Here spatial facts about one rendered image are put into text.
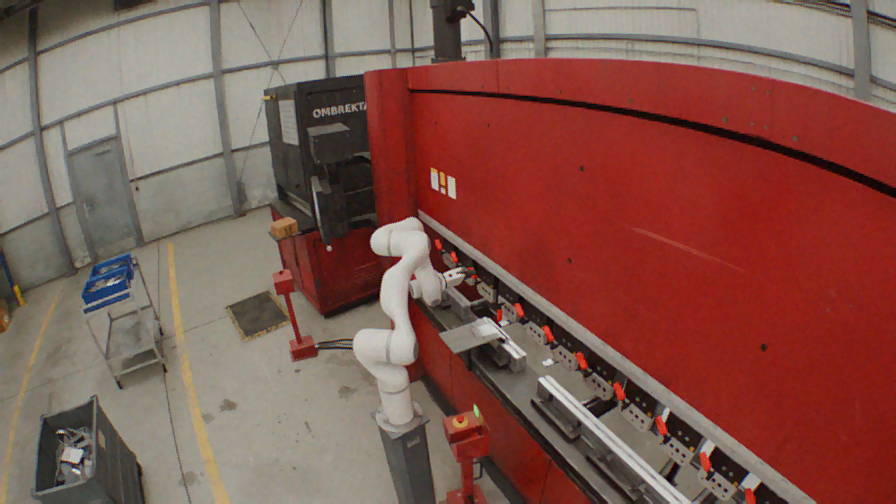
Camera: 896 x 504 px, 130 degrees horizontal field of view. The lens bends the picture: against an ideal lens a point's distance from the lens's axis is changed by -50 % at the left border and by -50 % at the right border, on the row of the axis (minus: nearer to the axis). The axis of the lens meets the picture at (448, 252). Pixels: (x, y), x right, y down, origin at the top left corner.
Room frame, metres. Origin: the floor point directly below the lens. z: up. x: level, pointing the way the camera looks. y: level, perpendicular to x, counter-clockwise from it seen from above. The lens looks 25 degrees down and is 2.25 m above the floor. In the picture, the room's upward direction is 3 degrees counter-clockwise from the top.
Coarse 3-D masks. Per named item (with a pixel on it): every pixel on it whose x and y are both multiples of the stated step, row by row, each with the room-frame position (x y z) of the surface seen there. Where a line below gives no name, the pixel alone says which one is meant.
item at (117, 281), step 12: (108, 276) 2.59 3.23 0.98; (120, 276) 2.57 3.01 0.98; (84, 288) 2.30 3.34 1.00; (96, 288) 2.38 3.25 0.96; (108, 288) 2.34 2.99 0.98; (120, 288) 2.41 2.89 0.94; (84, 300) 2.17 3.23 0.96; (96, 300) 2.24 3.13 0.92; (108, 300) 2.32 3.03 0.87; (120, 300) 2.39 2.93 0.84
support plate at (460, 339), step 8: (480, 320) 1.82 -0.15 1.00; (456, 328) 1.76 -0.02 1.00; (464, 328) 1.75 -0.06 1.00; (440, 336) 1.69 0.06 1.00; (448, 336) 1.69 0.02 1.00; (456, 336) 1.69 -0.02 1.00; (464, 336) 1.68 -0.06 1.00; (472, 336) 1.68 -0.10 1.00; (488, 336) 1.67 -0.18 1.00; (496, 336) 1.67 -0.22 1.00; (448, 344) 1.62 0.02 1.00; (456, 344) 1.62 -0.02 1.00; (464, 344) 1.62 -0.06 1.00; (472, 344) 1.61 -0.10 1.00; (480, 344) 1.62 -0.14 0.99; (456, 352) 1.56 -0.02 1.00
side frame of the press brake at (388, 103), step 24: (384, 72) 2.45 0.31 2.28; (384, 96) 2.44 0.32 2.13; (408, 96) 2.50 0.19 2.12; (384, 120) 2.44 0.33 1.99; (408, 120) 2.50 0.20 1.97; (384, 144) 2.43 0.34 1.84; (408, 144) 2.49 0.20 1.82; (384, 168) 2.42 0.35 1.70; (408, 168) 2.49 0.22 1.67; (384, 192) 2.42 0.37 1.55; (408, 192) 2.49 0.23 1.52; (384, 216) 2.48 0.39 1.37; (408, 216) 2.48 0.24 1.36; (432, 240) 2.54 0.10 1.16; (384, 264) 2.59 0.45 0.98; (432, 264) 2.54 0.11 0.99; (456, 288) 2.61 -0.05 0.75; (408, 312) 2.45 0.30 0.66
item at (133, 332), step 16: (96, 304) 2.17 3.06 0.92; (112, 304) 2.26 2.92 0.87; (112, 320) 2.77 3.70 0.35; (128, 320) 2.82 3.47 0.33; (144, 320) 2.42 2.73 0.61; (112, 336) 2.50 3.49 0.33; (128, 336) 2.53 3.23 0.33; (144, 336) 2.55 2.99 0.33; (112, 352) 2.25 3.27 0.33; (128, 352) 2.28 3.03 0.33; (128, 368) 2.19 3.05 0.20
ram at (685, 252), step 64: (448, 128) 2.06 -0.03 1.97; (512, 128) 1.56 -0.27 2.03; (576, 128) 1.24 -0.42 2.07; (640, 128) 1.01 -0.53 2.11; (512, 192) 1.56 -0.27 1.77; (576, 192) 1.23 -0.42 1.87; (640, 192) 0.99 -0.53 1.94; (704, 192) 0.81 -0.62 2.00; (768, 192) 0.65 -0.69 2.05; (832, 192) 0.51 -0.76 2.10; (512, 256) 1.56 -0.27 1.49; (576, 256) 1.21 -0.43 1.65; (640, 256) 0.97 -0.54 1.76; (704, 256) 0.78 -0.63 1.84; (768, 256) 0.62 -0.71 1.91; (832, 256) 0.47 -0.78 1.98; (576, 320) 1.18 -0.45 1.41; (640, 320) 0.93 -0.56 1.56; (704, 320) 0.73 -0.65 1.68; (768, 320) 0.57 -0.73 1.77; (832, 320) 0.42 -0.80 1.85; (640, 384) 0.87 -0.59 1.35; (704, 384) 0.67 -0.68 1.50; (768, 384) 0.51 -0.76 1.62; (832, 384) 0.36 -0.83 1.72; (768, 448) 0.42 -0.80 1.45; (832, 448) 0.26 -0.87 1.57
